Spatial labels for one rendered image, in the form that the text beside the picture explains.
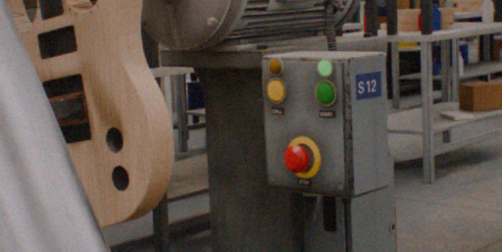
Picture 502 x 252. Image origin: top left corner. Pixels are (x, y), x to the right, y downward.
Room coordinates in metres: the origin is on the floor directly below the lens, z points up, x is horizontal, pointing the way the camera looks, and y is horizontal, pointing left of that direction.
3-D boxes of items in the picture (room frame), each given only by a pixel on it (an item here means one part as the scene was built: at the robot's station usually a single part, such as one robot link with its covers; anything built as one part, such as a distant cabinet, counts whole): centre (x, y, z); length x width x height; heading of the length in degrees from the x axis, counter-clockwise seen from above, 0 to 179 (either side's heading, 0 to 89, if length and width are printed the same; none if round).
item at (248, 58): (1.78, -0.05, 1.11); 0.36 x 0.24 x 0.04; 138
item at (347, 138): (1.51, -0.13, 0.99); 0.24 x 0.21 x 0.26; 138
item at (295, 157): (1.40, -0.06, 0.97); 0.04 x 0.04 x 0.04; 48
